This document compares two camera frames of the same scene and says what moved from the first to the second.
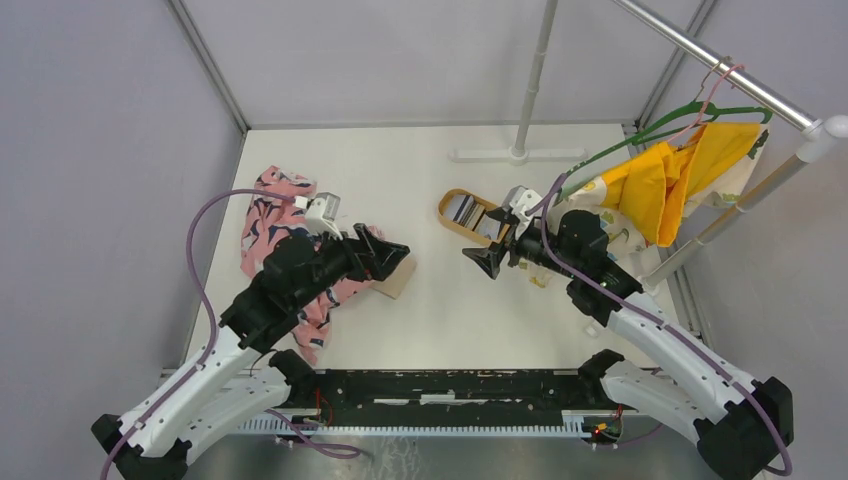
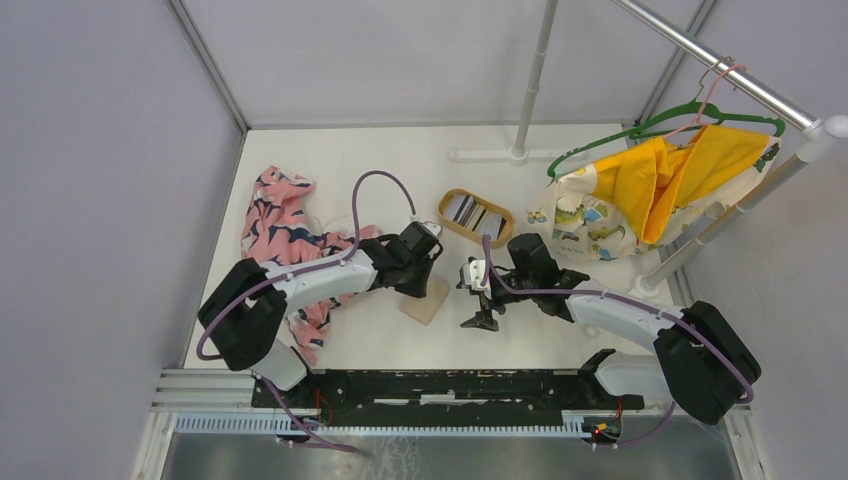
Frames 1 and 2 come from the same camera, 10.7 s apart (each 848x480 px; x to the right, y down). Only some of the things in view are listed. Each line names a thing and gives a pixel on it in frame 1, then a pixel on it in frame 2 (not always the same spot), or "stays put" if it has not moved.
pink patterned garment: x=268 y=222 stays put
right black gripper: x=490 y=257 -> x=482 y=319
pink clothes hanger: x=699 y=121 stays put
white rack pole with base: x=518 y=154 stays put
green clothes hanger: x=690 y=115 -> x=700 y=113
